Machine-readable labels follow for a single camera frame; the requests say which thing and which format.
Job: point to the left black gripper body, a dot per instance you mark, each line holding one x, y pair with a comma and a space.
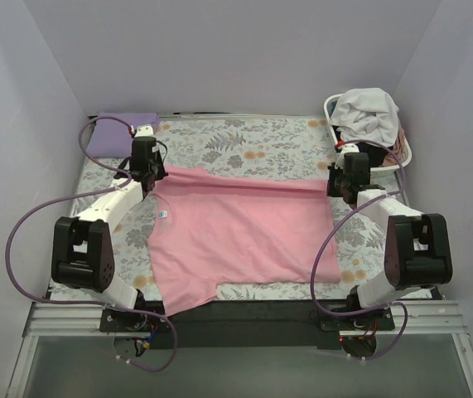
150, 179

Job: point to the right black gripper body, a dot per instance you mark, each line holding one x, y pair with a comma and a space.
336, 186

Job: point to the pink t shirt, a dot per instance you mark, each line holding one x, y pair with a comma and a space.
211, 230

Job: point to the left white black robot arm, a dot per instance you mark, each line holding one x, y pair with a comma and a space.
82, 254

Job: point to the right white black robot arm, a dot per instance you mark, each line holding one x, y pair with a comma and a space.
417, 253

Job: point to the black garment in basket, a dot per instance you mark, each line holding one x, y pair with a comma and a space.
376, 145

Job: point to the white laundry basket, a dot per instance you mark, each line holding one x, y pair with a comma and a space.
329, 107

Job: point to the brown garment in basket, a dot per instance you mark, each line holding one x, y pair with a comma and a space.
399, 149

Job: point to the folded purple t shirt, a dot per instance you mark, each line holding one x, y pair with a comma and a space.
110, 138

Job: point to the white t shirt in basket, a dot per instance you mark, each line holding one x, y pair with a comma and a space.
367, 114

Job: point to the floral table cloth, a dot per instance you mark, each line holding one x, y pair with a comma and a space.
273, 148

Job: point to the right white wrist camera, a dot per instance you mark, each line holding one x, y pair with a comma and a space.
343, 148

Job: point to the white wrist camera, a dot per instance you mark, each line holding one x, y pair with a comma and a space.
343, 148
141, 131

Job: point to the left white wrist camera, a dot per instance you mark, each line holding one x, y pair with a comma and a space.
141, 131

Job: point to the aluminium frame rail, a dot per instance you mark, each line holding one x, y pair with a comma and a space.
64, 354

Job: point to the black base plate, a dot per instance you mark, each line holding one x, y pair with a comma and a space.
267, 323

